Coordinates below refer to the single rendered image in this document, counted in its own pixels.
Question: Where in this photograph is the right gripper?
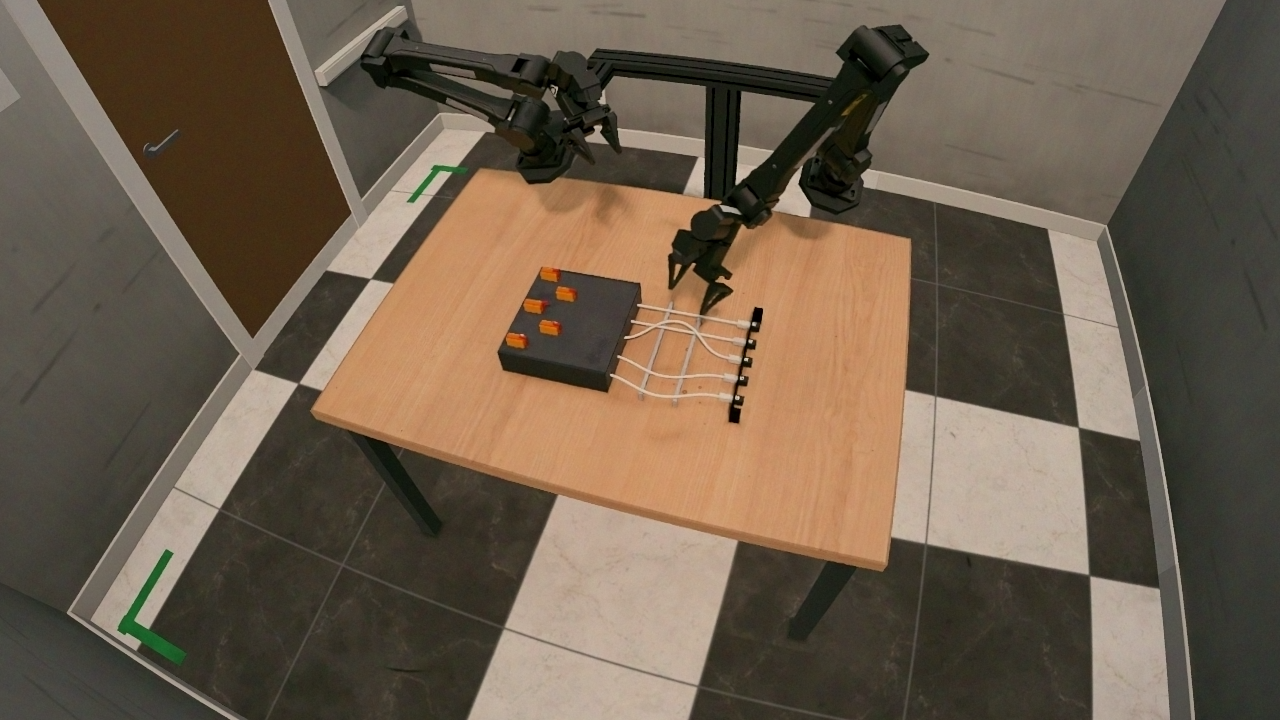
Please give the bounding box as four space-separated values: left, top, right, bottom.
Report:
559 105 621 167

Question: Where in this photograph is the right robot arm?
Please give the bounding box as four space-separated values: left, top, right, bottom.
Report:
360 26 603 170

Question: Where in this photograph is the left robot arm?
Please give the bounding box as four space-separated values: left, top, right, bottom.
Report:
672 24 931 269

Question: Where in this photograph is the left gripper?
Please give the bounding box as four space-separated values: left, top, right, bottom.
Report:
668 252 733 316

